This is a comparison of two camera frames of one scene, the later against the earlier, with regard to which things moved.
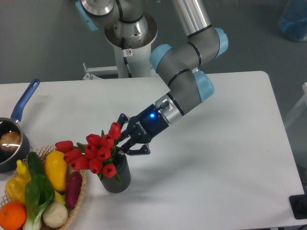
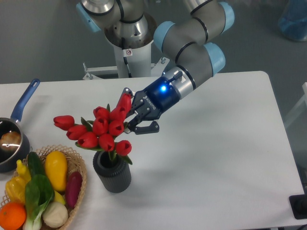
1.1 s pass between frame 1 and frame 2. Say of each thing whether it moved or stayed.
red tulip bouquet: moved
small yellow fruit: stayed
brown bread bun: stayed
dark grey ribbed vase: stayed
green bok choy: stayed
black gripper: moved
